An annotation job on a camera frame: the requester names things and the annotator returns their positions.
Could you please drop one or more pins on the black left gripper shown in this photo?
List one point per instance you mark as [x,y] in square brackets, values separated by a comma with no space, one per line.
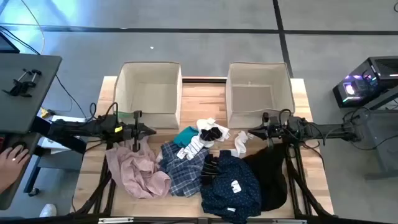
[132,131]

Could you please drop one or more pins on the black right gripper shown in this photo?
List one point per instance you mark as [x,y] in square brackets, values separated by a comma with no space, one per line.
[275,130]

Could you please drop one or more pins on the teal sock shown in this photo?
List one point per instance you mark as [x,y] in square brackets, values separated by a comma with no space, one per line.
[185,137]

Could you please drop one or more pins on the pink garment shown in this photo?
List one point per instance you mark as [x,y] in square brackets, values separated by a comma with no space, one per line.
[136,174]

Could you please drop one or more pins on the black garment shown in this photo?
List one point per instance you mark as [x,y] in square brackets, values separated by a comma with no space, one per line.
[270,177]

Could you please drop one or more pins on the white grey striped sock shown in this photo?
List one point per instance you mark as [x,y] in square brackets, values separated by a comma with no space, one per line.
[194,146]

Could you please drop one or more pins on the blue plaid shirt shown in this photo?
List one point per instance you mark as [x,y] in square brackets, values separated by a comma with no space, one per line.
[183,174]

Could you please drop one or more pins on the navy dotted shirt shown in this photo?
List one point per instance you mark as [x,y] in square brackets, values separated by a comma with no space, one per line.
[230,199]

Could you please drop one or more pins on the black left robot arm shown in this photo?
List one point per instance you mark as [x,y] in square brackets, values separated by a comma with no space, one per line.
[77,127]

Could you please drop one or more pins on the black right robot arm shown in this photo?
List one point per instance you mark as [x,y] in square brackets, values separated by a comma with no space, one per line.
[326,129]

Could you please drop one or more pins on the beige fabric storage bin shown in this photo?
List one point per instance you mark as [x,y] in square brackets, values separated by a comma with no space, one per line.
[149,93]
[252,99]

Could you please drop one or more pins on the black sock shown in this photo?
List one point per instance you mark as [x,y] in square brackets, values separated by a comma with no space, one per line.
[211,133]

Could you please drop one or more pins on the dark striped sock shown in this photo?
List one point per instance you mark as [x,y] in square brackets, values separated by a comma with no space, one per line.
[209,169]

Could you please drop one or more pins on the white cardboard box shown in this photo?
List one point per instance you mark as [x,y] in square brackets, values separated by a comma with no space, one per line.
[49,143]

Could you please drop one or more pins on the small yellow object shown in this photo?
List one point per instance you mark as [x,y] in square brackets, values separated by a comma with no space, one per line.
[45,113]

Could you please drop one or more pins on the grey desk top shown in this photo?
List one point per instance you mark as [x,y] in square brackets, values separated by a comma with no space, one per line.
[31,109]

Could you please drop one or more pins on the black computer case with lights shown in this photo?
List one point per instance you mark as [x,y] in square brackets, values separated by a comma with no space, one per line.
[367,84]

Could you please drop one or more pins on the black computer mouse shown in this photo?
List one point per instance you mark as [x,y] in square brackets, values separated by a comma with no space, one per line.
[19,144]

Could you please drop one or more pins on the grey metal stand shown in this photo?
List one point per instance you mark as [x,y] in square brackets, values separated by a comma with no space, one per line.
[385,149]

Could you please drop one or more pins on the black clamp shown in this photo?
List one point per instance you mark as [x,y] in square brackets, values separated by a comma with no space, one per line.
[20,87]

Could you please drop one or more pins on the dark grey desk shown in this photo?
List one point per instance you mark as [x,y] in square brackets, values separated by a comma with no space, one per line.
[21,188]

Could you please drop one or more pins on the person's hand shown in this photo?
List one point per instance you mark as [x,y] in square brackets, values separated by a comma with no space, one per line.
[11,165]

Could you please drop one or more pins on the black monitor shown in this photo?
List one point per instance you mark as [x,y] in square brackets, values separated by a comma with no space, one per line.
[6,46]

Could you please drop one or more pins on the black metal frame struts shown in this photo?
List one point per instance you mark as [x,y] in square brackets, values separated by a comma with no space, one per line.
[109,202]
[299,161]

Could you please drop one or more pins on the dark desk support frame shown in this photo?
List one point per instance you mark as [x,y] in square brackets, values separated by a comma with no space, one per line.
[71,144]

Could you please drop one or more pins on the black frame bar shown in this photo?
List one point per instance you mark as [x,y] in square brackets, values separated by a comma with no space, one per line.
[155,221]

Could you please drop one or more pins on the silver metal bracket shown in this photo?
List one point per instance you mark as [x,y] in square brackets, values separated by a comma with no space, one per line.
[115,220]

